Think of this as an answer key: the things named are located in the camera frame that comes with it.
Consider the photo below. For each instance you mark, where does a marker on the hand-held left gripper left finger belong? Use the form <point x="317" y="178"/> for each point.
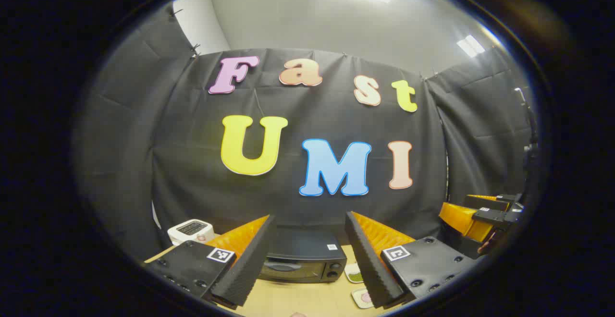
<point x="250" y="259"/>

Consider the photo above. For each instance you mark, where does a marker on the white toaster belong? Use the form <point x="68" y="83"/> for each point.
<point x="191" y="230"/>

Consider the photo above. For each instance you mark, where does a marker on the pink ham slice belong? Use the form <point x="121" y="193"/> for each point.
<point x="366" y="298"/>

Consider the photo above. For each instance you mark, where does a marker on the white divided bean dish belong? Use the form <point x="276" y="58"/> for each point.
<point x="354" y="274"/>

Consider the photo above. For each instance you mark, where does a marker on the black electric oven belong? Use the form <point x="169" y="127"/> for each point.
<point x="307" y="249"/>

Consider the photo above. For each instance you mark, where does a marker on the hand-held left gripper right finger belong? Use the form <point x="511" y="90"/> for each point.
<point x="367" y="259"/>

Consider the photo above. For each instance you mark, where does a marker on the small ceiling light panel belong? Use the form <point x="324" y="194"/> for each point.
<point x="471" y="45"/>

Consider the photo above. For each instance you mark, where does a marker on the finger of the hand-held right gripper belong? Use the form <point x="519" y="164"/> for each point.
<point x="490" y="201"/>
<point x="459" y="217"/>

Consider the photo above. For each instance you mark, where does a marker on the white square plate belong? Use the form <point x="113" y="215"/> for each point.
<point x="358" y="300"/>

